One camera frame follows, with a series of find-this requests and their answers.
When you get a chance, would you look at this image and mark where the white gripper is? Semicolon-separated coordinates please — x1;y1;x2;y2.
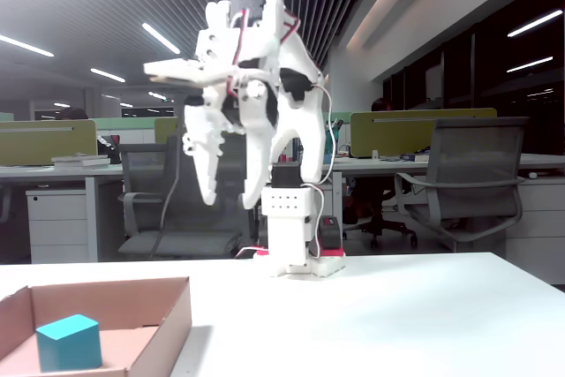
181;78;282;210

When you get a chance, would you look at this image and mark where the blue cube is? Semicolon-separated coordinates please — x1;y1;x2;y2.
34;313;103;373

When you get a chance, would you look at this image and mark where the brown cardboard box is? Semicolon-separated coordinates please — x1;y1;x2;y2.
0;275;193;377

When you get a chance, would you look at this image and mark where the olive green desk divider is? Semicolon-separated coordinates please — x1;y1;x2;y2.
350;107;499;159
0;119;98;167
154;116;186;144

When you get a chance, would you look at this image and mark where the teal pen cup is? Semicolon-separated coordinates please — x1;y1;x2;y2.
322;118;345;165

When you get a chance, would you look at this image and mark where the grey mesh office chair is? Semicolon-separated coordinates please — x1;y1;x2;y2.
394;116;530;254
117;132;266;260

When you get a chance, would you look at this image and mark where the pale green desk divider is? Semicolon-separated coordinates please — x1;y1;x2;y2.
94;117;156;132

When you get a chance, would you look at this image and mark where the black red clamp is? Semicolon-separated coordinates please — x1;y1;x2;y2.
318;215;346;260

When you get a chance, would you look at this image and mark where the black bag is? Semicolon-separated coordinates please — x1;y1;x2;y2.
96;133;123;165

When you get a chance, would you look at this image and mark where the white office desk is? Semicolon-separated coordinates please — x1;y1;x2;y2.
324;154;565;241
0;163;125;263

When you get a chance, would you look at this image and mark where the white ceiling light strip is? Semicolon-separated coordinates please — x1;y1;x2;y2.
89;67;126;84
140;22;182;56
0;34;56;58

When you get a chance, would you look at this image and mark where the stack of books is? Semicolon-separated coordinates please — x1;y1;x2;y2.
50;153;111;170

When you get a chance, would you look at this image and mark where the black swivel chair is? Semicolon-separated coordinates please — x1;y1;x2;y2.
343;173;419;249

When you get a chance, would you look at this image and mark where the white drawer cabinet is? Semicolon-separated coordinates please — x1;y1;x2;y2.
504;178;565;284
25;188;89;264

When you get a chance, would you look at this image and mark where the red black servo wire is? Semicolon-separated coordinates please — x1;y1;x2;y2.
225;9;251;98

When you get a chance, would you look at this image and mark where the thin white cable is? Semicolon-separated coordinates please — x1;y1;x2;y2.
303;83;336;259

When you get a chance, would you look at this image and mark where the white wrist camera plate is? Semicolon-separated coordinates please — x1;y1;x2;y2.
143;58;233;87

